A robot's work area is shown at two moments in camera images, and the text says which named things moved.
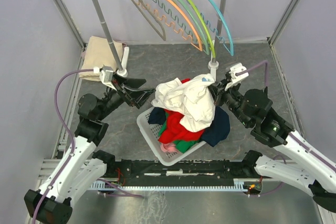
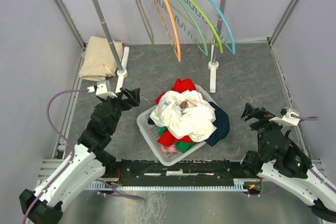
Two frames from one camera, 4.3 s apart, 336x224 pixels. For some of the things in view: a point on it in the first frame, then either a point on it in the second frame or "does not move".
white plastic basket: x=151 y=131 does not move
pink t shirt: x=169 y=147 does not move
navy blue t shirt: x=217 y=134 does not move
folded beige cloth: x=97 y=52 does not move
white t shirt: x=193 y=97 -> x=184 y=114
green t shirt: x=181 y=146 does not move
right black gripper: x=218 y=92 -> x=262 y=116
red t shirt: x=174 y=131 -> x=166 y=138
